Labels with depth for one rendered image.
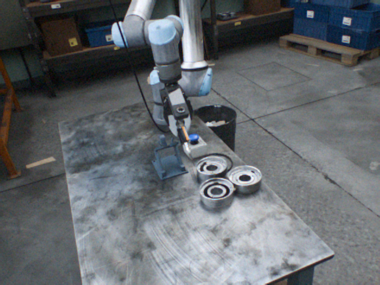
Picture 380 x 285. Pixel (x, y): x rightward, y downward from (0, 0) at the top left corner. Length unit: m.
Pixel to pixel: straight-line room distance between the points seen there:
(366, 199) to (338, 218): 0.26
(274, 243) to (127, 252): 0.39
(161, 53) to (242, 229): 0.54
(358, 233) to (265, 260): 1.32
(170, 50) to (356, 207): 1.67
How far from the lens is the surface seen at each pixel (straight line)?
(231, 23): 4.88
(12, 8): 4.64
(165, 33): 1.00
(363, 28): 4.58
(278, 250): 0.95
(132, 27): 1.14
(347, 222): 2.24
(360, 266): 2.04
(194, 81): 1.45
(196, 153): 1.28
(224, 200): 1.04
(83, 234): 1.08
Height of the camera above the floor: 1.51
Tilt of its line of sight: 32 degrees down
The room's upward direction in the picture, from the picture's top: 7 degrees counter-clockwise
